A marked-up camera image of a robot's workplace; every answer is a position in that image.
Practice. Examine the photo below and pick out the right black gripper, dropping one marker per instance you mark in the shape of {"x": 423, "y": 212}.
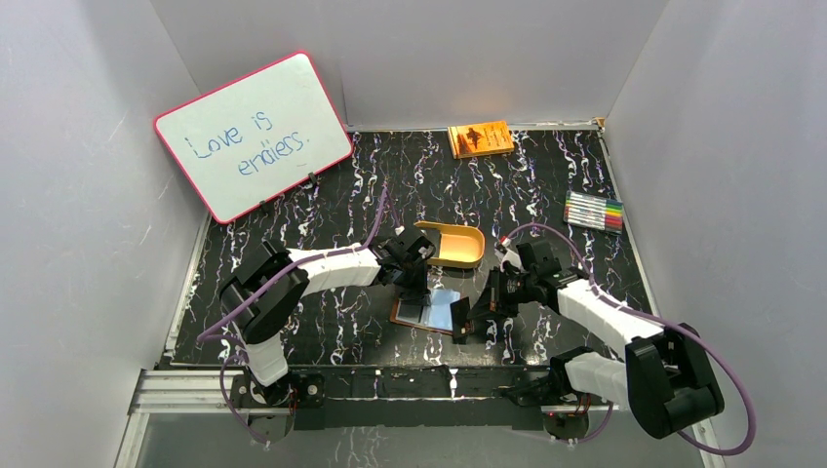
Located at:
{"x": 493, "y": 303}

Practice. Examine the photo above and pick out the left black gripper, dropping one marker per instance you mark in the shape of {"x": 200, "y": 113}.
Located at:
{"x": 413, "y": 278}

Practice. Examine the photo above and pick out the gold oval tin tray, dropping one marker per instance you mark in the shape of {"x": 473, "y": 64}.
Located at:
{"x": 458, "y": 246}

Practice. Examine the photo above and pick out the brown leather card holder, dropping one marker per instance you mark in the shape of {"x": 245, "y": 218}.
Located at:
{"x": 435, "y": 316}

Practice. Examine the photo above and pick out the dark credit card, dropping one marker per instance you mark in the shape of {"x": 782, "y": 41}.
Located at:
{"x": 461, "y": 324}

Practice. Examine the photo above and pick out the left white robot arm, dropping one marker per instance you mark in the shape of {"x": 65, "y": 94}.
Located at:
{"x": 266, "y": 292}

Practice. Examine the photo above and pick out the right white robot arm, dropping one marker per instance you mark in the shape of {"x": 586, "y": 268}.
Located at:
{"x": 661, "y": 375}

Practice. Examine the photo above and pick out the colour marker pen set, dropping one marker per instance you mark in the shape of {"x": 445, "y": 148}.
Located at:
{"x": 593, "y": 212}

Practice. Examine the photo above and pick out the orange book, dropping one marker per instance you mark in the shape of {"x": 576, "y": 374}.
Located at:
{"x": 481, "y": 139}

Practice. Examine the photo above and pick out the pink framed whiteboard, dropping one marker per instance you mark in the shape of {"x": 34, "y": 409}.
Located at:
{"x": 256, "y": 137}

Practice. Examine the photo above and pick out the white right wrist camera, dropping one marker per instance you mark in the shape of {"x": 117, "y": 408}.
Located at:
{"x": 508, "y": 257}

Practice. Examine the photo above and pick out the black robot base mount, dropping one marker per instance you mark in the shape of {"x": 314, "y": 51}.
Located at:
{"x": 522, "y": 398}

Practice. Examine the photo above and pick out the aluminium rail frame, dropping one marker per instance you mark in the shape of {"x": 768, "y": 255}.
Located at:
{"x": 171, "y": 392}

